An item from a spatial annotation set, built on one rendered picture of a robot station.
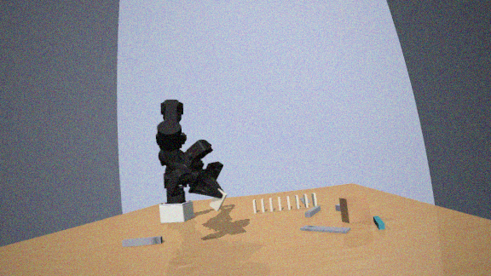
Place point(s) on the teal rectangular block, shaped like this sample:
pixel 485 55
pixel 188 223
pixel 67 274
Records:
pixel 379 223

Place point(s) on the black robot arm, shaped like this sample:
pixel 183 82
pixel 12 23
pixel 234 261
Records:
pixel 170 139

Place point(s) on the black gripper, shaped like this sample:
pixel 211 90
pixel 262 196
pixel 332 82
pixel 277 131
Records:
pixel 200 181

